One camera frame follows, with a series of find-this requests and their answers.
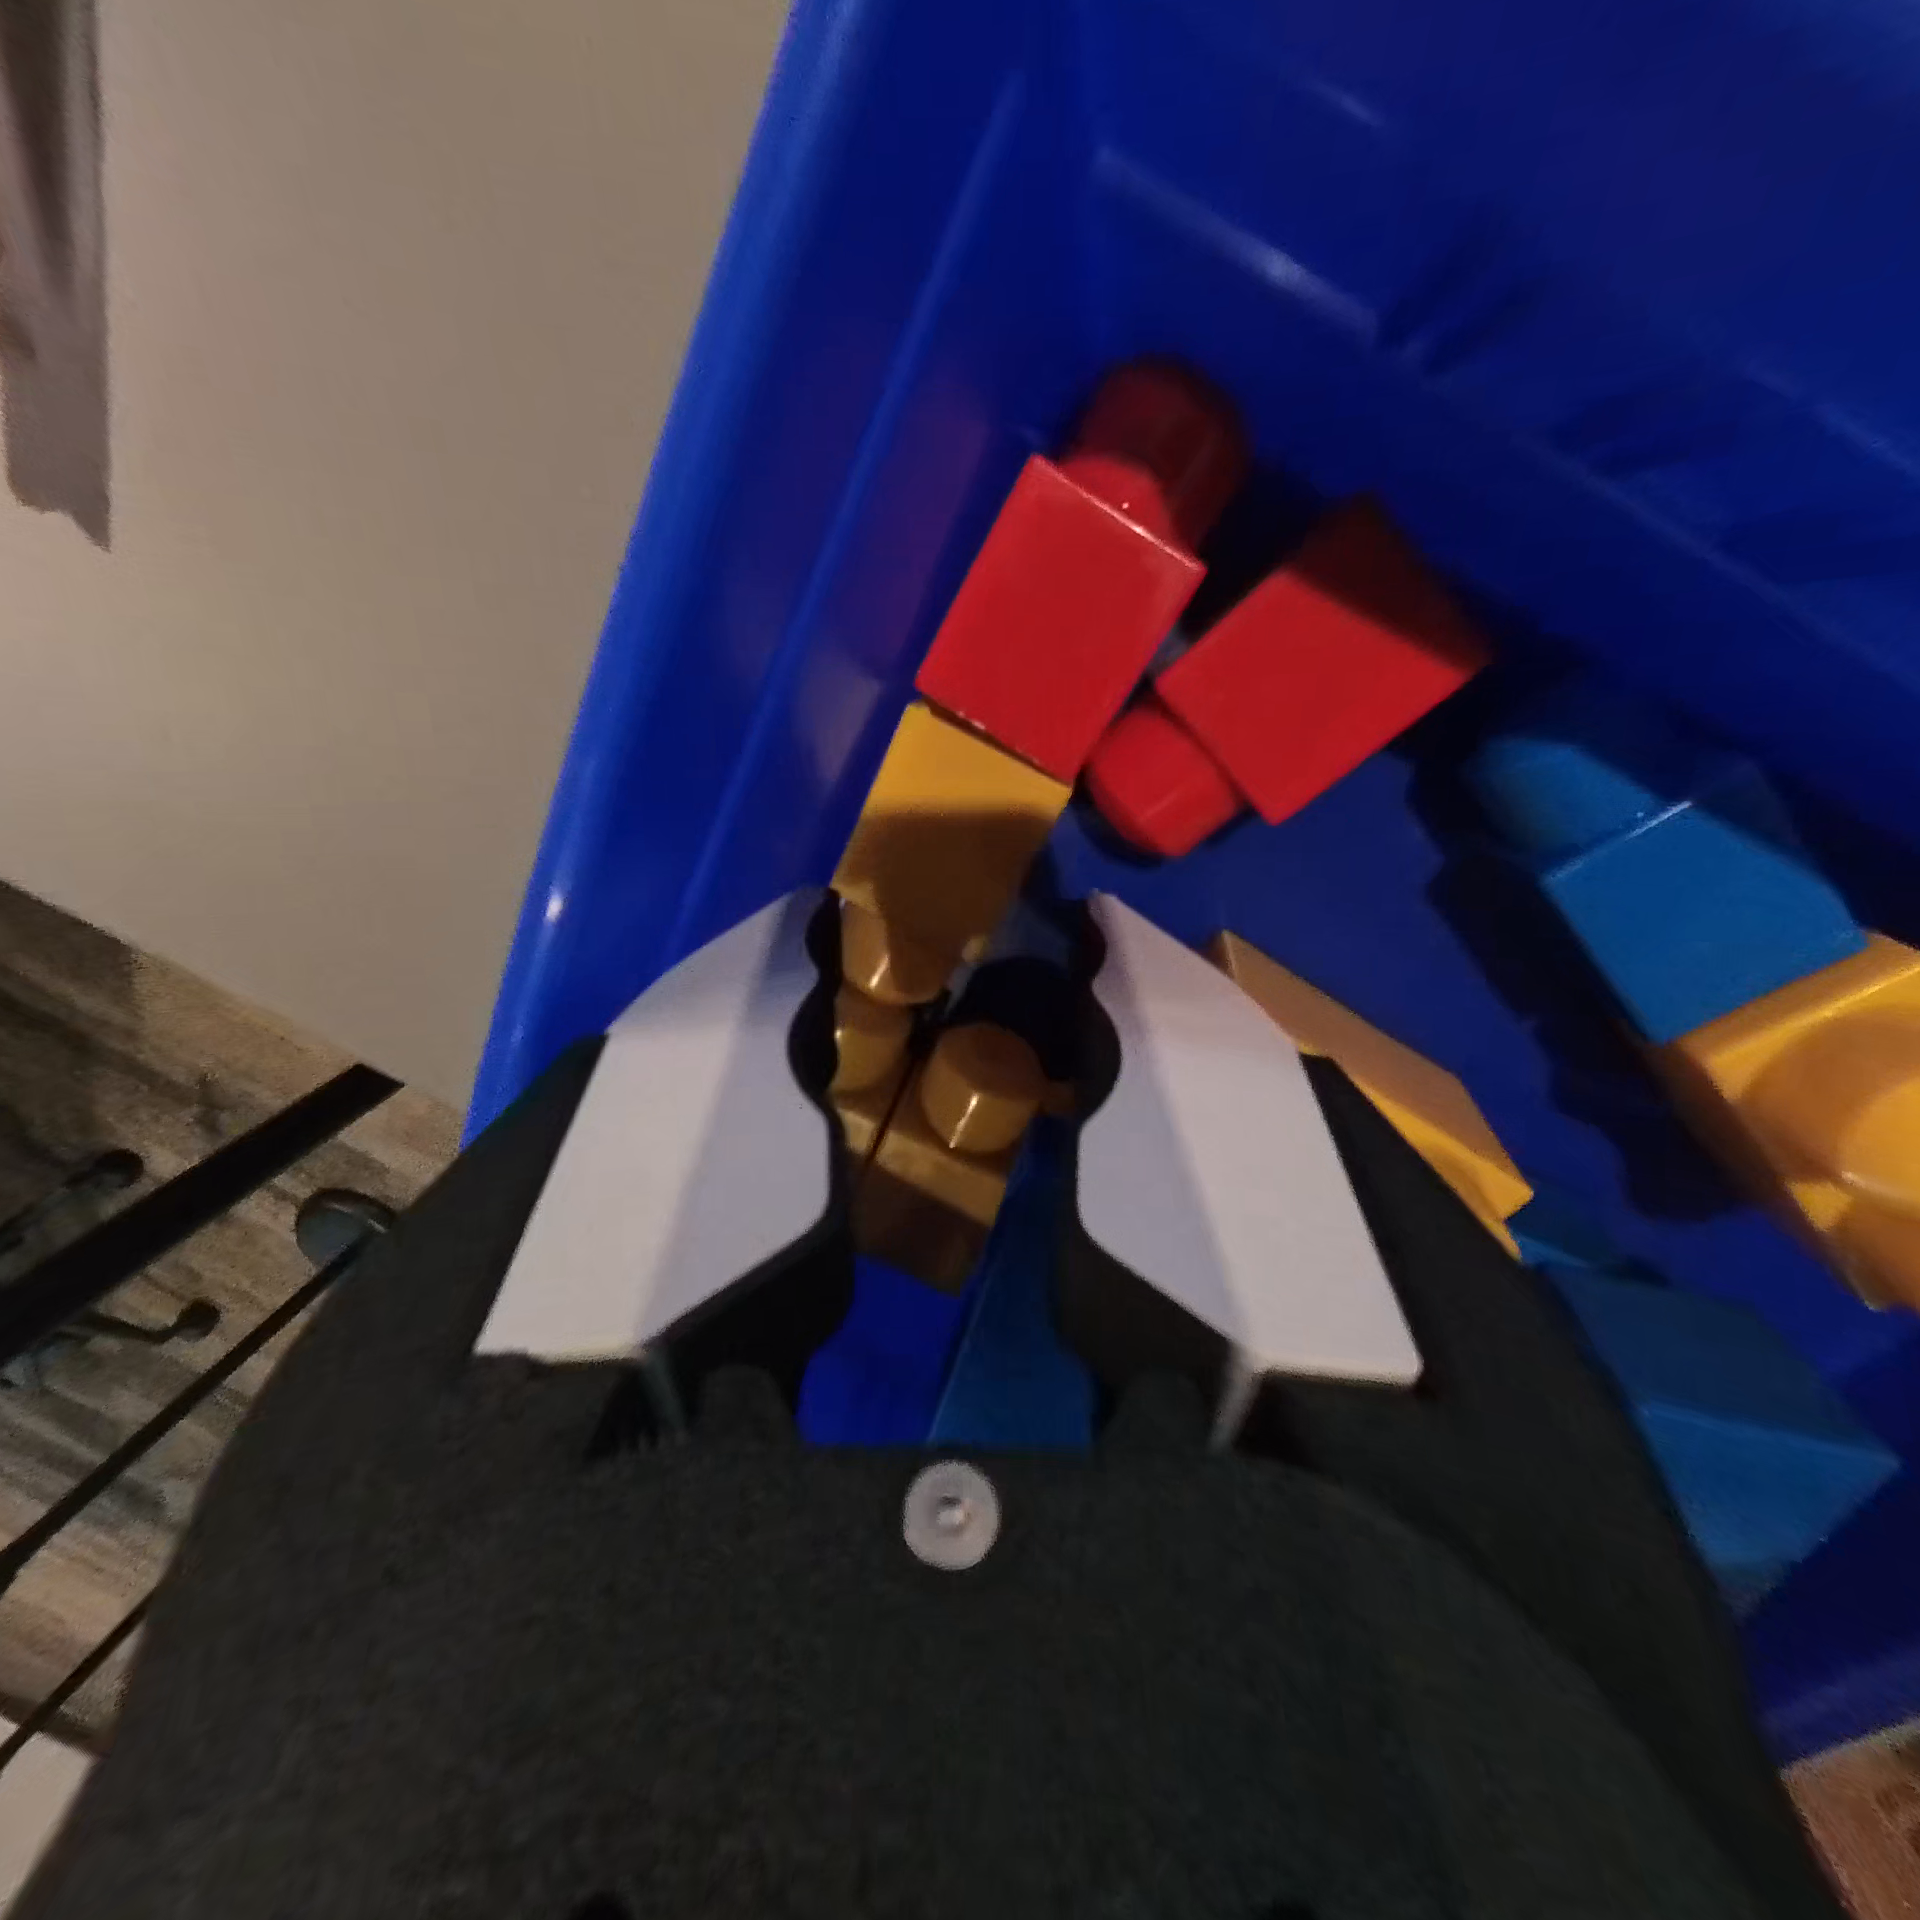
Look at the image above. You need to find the pile of mega blocks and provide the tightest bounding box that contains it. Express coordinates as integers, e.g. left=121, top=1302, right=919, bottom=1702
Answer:
left=915, top=356, right=1920, bottom=1615

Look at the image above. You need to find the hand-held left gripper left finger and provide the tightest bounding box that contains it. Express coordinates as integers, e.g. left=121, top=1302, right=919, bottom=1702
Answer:
left=474, top=889, right=858, bottom=1435

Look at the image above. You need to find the yellow single-stud mega block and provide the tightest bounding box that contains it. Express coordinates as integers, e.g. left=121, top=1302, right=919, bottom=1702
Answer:
left=828, top=702, right=1077, bottom=1012

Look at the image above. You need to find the blue plastic bin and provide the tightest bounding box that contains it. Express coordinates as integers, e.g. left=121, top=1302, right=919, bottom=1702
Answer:
left=467, top=0, right=1920, bottom=1762

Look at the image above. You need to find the black tripod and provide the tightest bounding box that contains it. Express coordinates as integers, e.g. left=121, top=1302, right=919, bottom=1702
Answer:
left=0, top=1062, right=407, bottom=1770

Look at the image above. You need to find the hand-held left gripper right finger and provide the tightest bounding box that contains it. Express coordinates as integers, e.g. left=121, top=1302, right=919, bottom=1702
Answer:
left=1048, top=889, right=1422, bottom=1449

